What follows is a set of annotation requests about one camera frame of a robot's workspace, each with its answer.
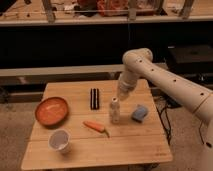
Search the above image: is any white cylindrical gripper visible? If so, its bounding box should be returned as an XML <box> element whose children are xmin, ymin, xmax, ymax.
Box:
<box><xmin>118</xmin><ymin>70</ymin><xmax>138</xmax><ymax>101</ymax></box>

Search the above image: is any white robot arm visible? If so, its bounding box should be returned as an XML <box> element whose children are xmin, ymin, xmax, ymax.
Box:
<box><xmin>117</xmin><ymin>48</ymin><xmax>213</xmax><ymax>148</ymax></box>

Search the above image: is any clear plastic bottle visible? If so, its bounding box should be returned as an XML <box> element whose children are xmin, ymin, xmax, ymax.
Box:
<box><xmin>109</xmin><ymin>97</ymin><xmax>120</xmax><ymax>124</ymax></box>

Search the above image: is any blue sponge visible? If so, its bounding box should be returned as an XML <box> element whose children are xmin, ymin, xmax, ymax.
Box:
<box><xmin>131</xmin><ymin>105</ymin><xmax>148</xmax><ymax>123</ymax></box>

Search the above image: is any black white striped block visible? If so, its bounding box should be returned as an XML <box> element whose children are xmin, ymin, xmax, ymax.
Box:
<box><xmin>90</xmin><ymin>88</ymin><xmax>100</xmax><ymax>110</ymax></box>

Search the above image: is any orange carrot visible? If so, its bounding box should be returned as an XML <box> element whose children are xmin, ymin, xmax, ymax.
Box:
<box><xmin>83</xmin><ymin>121</ymin><xmax>110</xmax><ymax>137</ymax></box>

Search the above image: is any wooden table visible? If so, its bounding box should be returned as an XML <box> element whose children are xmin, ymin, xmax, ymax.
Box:
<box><xmin>21</xmin><ymin>80</ymin><xmax>172</xmax><ymax>171</ymax></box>

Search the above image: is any black box on shelf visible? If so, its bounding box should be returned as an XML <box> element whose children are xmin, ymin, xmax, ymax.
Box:
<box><xmin>166</xmin><ymin>45</ymin><xmax>213</xmax><ymax>74</ymax></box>

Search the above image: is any orange round bowl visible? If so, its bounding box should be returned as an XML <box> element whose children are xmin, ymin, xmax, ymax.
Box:
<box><xmin>35</xmin><ymin>97</ymin><xmax>69</xmax><ymax>126</ymax></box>

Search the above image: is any orange red cluttered object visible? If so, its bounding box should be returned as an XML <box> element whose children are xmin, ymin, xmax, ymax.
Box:
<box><xmin>97</xmin><ymin>0</ymin><xmax>128</xmax><ymax>16</ymax></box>

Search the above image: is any black cable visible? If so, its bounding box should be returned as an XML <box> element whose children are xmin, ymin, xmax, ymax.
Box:
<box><xmin>155</xmin><ymin>97</ymin><xmax>174</xmax><ymax>146</ymax></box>

